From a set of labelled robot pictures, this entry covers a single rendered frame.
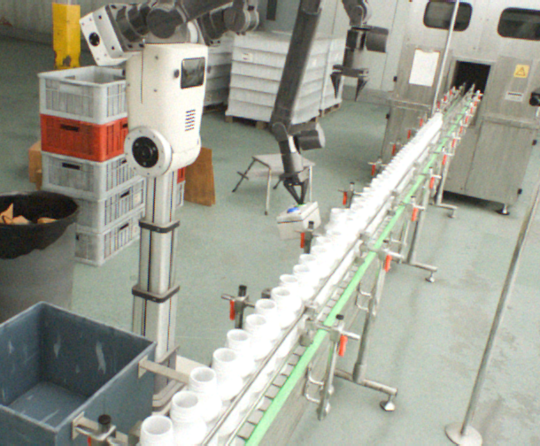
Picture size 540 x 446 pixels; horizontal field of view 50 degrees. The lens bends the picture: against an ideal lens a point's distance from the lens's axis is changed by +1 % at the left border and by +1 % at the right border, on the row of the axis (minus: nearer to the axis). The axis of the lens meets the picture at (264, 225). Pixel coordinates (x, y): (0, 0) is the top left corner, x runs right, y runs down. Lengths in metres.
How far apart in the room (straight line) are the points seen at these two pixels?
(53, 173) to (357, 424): 2.22
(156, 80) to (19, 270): 1.36
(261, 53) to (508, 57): 3.32
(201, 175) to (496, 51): 2.80
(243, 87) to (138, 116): 6.19
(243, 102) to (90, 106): 4.68
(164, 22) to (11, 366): 0.87
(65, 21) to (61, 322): 9.90
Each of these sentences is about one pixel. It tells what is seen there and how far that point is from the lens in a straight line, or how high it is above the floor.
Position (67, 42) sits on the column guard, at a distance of 11.16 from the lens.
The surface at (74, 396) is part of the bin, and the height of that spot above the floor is 0.73.
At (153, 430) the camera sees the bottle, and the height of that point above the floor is 1.14.
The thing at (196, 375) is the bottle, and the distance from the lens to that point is 0.85.
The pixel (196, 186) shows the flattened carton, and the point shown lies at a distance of 4.78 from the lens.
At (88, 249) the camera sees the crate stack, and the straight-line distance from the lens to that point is 3.71.
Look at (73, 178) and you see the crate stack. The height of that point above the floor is 0.54.
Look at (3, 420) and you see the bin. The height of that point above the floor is 0.92.
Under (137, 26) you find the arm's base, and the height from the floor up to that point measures 1.55.
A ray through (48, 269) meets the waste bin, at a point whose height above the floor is 0.40.
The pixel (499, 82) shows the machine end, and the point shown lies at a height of 1.18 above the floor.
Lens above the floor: 1.66
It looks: 22 degrees down
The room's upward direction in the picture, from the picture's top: 7 degrees clockwise
